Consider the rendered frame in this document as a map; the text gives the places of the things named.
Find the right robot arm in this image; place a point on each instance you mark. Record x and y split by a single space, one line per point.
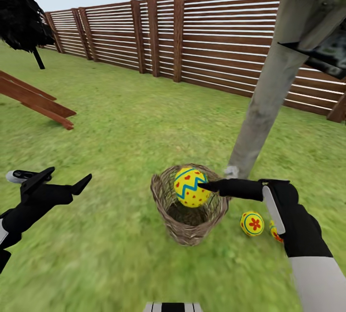
320 282

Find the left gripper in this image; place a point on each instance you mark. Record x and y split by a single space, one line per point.
38 198

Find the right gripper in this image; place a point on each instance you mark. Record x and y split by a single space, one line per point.
227 187

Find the wicker basket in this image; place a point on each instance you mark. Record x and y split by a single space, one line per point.
183 233

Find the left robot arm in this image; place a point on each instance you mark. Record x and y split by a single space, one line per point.
37 198

